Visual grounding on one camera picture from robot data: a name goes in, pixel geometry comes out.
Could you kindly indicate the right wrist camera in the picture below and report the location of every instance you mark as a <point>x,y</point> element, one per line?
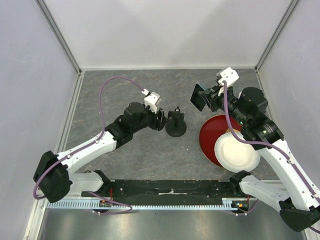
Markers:
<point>229,75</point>

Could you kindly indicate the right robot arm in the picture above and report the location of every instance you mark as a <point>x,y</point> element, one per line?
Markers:
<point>242,136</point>

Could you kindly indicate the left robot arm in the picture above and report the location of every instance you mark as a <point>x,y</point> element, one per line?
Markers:
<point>57,174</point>

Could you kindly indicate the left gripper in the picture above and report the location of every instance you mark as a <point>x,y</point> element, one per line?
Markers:
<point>158,119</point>

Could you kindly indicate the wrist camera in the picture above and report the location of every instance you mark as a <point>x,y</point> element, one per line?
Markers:
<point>229,75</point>
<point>152,101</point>

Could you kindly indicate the white paper plate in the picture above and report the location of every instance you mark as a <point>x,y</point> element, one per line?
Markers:
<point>234,155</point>

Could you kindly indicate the black phone stand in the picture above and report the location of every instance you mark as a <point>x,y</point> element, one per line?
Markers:
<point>176,126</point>

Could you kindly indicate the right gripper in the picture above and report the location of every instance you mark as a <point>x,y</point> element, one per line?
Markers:
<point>213,99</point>

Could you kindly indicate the red round tray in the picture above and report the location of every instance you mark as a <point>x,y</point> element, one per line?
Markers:
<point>209,133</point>

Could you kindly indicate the yellow snack packet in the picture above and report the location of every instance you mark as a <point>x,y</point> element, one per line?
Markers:
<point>229,130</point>

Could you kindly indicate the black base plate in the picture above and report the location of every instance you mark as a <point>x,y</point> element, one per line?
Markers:
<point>130,191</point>

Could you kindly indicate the blue cable duct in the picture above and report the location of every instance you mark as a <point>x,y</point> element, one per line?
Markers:
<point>96,204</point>

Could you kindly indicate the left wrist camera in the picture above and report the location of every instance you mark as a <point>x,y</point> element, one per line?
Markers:
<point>152,101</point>

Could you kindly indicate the black smartphone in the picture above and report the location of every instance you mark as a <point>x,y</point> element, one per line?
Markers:
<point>195,99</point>

